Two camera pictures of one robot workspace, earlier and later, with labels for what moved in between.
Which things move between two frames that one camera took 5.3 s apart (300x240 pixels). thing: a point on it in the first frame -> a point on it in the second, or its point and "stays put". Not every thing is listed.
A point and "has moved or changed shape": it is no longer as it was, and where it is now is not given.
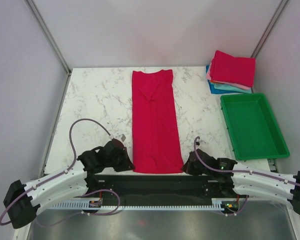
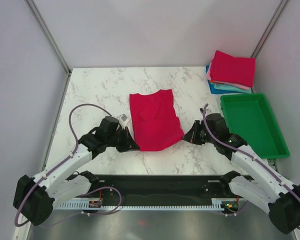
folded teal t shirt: [226, 87] stays put
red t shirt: [156, 136] has moved or changed shape
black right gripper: [187, 168] -> [191, 136]
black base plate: [166, 186] stays put
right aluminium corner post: [277, 13] stays put
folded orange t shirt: [212, 81] stays put
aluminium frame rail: [266, 218] stays put
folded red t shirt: [237, 70] stays put
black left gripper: [127, 164] -> [129, 144]
